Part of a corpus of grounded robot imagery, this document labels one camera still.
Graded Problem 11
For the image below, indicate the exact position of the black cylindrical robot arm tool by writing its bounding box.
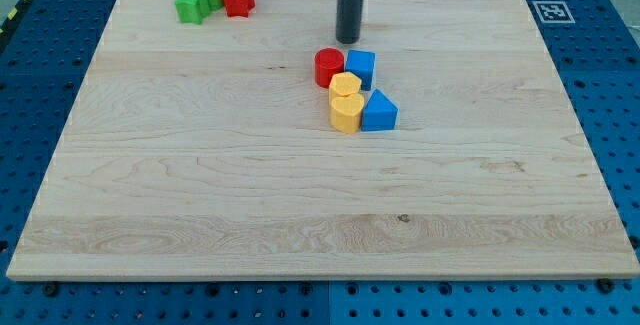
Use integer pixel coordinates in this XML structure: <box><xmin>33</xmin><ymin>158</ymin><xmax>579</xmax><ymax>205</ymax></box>
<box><xmin>335</xmin><ymin>0</ymin><xmax>364</xmax><ymax>44</ymax></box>

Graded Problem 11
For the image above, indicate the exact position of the yellow heart block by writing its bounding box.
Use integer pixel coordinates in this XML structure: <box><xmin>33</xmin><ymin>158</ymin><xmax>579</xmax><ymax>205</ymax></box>
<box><xmin>330</xmin><ymin>93</ymin><xmax>365</xmax><ymax>134</ymax></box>

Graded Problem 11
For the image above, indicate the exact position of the yellow hexagon block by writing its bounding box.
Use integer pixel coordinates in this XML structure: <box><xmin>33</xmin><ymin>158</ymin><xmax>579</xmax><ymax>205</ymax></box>
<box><xmin>329</xmin><ymin>72</ymin><xmax>362</xmax><ymax>103</ymax></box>

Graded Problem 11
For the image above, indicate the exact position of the blue triangle block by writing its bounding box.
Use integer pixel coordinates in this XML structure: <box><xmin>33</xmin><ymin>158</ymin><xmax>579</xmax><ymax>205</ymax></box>
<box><xmin>361</xmin><ymin>89</ymin><xmax>398</xmax><ymax>131</ymax></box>

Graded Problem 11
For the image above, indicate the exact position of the red cylinder block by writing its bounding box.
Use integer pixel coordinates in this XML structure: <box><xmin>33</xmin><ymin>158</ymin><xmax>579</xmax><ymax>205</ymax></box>
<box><xmin>314</xmin><ymin>48</ymin><xmax>345</xmax><ymax>88</ymax></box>

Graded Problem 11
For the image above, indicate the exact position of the blue cube block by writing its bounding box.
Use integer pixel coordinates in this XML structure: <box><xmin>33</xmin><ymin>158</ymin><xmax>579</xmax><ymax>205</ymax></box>
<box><xmin>344</xmin><ymin>50</ymin><xmax>376</xmax><ymax>91</ymax></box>

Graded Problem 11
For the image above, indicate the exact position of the light wooden board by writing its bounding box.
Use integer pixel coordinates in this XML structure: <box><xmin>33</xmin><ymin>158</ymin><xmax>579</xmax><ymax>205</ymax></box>
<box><xmin>7</xmin><ymin>0</ymin><xmax>639</xmax><ymax>282</ymax></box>

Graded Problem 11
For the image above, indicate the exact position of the green star block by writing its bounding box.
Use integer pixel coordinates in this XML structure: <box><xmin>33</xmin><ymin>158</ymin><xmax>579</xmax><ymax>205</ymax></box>
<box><xmin>174</xmin><ymin>0</ymin><xmax>211</xmax><ymax>24</ymax></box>

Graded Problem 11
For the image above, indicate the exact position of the white fiducial marker tag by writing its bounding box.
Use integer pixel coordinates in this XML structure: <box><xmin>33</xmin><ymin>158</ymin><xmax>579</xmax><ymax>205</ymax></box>
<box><xmin>532</xmin><ymin>0</ymin><xmax>575</xmax><ymax>24</ymax></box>

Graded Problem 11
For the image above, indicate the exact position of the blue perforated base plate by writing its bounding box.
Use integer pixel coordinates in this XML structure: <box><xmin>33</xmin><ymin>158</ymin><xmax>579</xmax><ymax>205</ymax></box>
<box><xmin>1</xmin><ymin>0</ymin><xmax>639</xmax><ymax>324</ymax></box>

